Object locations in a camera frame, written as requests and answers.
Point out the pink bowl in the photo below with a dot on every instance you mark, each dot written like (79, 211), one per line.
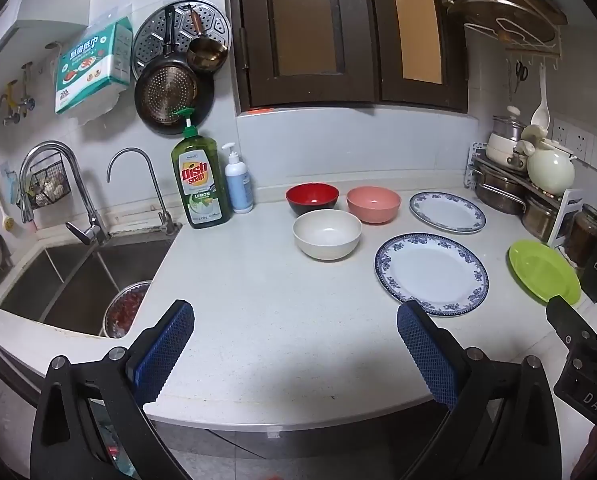
(373, 202)

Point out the small brass saucepan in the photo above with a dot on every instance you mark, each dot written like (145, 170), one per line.
(207, 55)

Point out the red and black bowl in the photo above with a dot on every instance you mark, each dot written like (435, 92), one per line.
(312, 195)

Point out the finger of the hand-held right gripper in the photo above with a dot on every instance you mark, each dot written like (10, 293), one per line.
(568, 322)

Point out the green dish soap bottle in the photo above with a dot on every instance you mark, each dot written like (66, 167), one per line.
(201, 185)

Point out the metal wall rack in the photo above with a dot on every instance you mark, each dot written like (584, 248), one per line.
(533, 50)

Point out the dark wooden window frame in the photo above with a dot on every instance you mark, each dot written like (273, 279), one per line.
(368, 35)

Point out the ribbed metal bowl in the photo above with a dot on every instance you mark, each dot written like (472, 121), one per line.
(109, 327)

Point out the large blue floral plate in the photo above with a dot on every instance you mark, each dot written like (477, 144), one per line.
(431, 272)

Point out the black frying pan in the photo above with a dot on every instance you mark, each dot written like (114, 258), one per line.
(166, 92)

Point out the steel pot with lid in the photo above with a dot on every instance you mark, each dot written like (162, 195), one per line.
(508, 125)

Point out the bunch of red grapes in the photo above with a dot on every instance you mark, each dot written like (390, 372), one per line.
(127, 307)

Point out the green white tissue pack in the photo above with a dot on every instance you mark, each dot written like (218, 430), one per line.
(91, 67)

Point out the thin gooseneck chrome faucet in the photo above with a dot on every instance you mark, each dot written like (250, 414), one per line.
(153, 180)

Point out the white pot shelf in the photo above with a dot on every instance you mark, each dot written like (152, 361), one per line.
(563, 215)

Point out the stainless steel sink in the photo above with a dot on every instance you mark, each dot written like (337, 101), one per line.
(73, 285)

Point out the small blue floral plate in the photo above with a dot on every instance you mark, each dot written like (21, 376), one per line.
(447, 212)

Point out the green plate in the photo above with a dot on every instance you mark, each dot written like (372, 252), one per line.
(543, 270)

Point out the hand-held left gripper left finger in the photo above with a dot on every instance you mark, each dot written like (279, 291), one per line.
(163, 345)

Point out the round metal steamer tray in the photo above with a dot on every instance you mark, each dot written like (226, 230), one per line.
(151, 35)

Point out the small stainless steel pot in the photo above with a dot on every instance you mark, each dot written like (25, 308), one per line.
(538, 217)

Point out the white blue pump bottle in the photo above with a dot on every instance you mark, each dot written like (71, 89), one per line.
(239, 185)

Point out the white bowl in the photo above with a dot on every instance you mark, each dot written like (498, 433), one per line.
(327, 235)

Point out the white ceramic pot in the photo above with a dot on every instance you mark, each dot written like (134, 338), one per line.
(550, 170)

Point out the black scissors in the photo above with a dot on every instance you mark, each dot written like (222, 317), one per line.
(520, 72)

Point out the dark glass jar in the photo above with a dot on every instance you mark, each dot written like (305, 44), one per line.
(583, 235)

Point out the white ladle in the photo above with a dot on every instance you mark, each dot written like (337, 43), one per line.
(540, 112)

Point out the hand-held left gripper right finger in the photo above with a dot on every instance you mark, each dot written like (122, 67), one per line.
(423, 345)

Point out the large chrome kitchen faucet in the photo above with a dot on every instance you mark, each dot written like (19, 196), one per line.
(81, 185)

